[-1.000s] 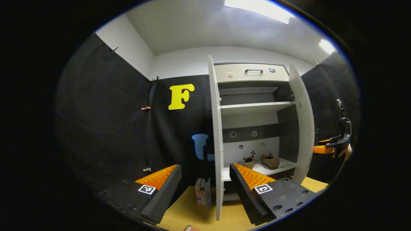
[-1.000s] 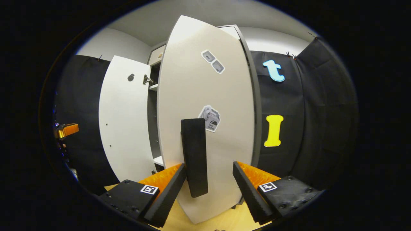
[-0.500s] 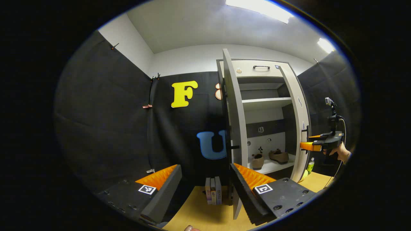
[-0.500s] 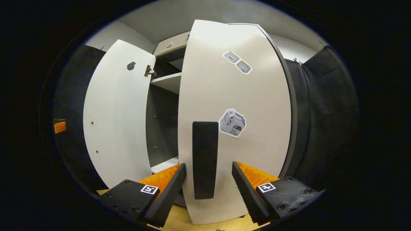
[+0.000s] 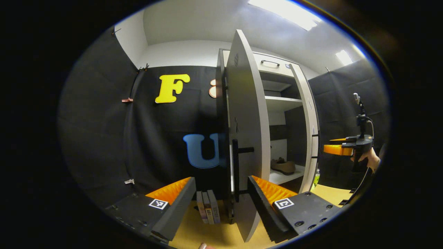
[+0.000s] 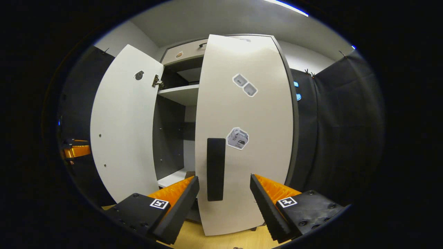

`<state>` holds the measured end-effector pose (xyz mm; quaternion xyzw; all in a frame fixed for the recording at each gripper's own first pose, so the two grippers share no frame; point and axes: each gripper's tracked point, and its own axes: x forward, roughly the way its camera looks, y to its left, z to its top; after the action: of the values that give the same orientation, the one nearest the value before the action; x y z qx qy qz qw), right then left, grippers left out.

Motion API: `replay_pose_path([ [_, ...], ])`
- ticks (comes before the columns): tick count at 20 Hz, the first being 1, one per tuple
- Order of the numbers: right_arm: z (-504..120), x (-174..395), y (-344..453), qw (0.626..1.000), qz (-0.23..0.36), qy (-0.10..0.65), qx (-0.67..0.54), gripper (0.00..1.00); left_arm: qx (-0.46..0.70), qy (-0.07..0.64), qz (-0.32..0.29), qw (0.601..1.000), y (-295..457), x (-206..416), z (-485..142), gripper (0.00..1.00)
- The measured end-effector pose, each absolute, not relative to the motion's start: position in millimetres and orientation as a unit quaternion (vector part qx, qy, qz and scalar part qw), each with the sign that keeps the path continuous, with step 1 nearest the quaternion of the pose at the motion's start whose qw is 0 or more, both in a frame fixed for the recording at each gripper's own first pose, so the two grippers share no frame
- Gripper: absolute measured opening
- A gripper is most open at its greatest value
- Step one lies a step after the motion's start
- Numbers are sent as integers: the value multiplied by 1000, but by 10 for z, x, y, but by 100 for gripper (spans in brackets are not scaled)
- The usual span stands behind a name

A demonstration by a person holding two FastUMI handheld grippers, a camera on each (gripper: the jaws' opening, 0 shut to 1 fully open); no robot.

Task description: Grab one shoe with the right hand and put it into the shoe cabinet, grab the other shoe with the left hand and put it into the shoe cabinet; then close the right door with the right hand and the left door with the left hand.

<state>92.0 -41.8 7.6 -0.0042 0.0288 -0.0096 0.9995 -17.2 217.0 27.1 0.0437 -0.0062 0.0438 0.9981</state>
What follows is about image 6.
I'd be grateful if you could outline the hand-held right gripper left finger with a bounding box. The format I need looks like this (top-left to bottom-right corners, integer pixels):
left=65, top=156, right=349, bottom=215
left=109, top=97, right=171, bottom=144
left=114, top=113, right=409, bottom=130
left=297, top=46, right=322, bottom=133
left=104, top=176, right=200, bottom=245

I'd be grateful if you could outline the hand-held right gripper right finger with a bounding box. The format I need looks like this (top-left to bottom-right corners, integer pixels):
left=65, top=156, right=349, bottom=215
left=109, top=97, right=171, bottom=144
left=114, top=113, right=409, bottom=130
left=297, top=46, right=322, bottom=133
left=250, top=174, right=346, bottom=243

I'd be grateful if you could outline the white shoe cabinet door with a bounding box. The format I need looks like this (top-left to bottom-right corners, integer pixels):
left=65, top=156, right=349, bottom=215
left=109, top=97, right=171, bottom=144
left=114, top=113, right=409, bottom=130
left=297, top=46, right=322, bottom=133
left=90, top=44, right=165, bottom=204
left=195, top=34, right=295, bottom=236

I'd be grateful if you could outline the white shoe cabinet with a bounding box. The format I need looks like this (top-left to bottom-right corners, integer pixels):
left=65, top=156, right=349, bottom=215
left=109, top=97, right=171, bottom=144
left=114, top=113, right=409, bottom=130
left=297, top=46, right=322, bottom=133
left=152, top=33, right=300, bottom=225

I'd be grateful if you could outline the white cabinet drawer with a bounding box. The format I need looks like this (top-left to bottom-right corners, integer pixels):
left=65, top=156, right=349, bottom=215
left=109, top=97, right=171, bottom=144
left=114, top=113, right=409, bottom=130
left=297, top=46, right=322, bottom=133
left=161, top=39, right=209, bottom=66

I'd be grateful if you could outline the black backdrop cloth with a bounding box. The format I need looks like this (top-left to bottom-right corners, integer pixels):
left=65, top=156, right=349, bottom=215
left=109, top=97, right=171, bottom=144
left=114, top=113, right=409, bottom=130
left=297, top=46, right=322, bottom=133
left=289, top=48, right=386, bottom=207

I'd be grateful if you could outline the large ceiling light panel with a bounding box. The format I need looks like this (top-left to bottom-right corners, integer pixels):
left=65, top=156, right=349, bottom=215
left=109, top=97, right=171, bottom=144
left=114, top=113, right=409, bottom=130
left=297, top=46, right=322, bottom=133
left=262, top=0, right=309, bottom=17

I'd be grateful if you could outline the black door handle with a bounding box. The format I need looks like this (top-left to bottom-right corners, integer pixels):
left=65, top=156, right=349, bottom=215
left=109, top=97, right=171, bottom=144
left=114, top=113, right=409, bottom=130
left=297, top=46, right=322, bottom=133
left=207, top=138, right=226, bottom=202

